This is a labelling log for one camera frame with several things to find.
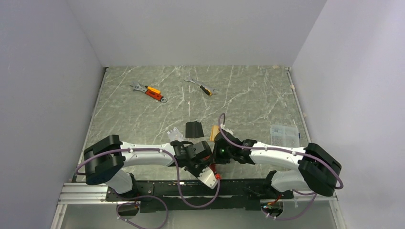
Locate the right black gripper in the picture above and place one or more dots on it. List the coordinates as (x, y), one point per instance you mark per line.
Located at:
(217, 159)

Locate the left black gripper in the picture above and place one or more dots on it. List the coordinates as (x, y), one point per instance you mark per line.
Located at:
(205, 164)

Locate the red leather card holder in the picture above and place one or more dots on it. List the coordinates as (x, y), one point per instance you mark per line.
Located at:
(213, 168)

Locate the orange gold card stack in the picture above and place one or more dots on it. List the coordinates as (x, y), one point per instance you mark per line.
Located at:
(214, 132)

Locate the black VIP card stack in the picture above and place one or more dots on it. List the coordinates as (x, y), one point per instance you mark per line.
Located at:
(194, 130)

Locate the silver VIP card stack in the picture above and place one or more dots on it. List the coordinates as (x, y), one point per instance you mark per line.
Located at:
(175, 135)

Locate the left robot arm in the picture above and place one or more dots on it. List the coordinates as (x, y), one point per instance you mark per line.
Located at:
(104, 161)

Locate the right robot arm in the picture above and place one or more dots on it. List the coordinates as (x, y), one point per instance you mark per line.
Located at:
(309, 167)

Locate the clear plastic parts box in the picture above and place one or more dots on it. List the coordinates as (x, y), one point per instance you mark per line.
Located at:
(285, 136)

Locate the orange red adjustable wrench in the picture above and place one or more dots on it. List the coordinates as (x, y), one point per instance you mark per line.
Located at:
(150, 91)

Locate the black aluminium base frame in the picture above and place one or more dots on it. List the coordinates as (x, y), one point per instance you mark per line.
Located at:
(248, 194)

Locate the black yellow handled wrench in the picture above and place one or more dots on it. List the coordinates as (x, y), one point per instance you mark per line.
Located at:
(206, 89)

